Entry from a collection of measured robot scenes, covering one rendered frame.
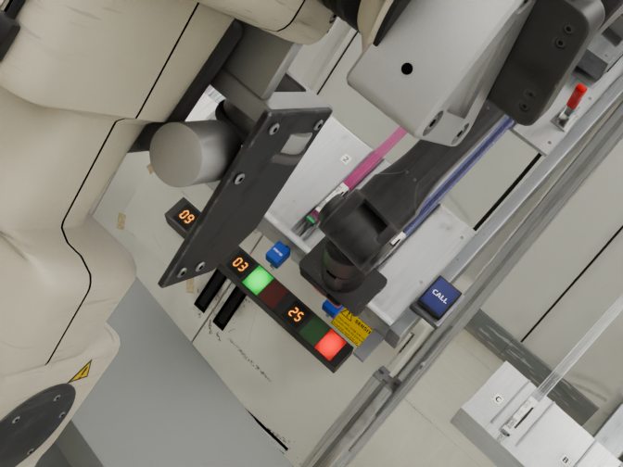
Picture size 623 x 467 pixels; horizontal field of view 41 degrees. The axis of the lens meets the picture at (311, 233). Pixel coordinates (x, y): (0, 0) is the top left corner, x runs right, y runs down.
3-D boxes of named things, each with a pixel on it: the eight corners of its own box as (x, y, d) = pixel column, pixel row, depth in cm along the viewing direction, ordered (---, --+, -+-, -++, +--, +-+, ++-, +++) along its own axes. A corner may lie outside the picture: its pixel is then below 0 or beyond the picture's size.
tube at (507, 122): (369, 275, 120) (370, 272, 119) (362, 269, 121) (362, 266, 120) (572, 61, 136) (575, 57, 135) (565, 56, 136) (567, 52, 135)
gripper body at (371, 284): (330, 235, 112) (333, 213, 105) (387, 284, 110) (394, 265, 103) (297, 269, 110) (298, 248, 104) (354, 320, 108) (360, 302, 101)
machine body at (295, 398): (253, 542, 172) (427, 327, 148) (29, 318, 189) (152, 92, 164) (368, 424, 230) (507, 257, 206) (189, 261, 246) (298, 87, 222)
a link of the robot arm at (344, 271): (314, 239, 98) (349, 272, 96) (356, 201, 100) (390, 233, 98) (312, 259, 104) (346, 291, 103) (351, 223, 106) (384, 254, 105)
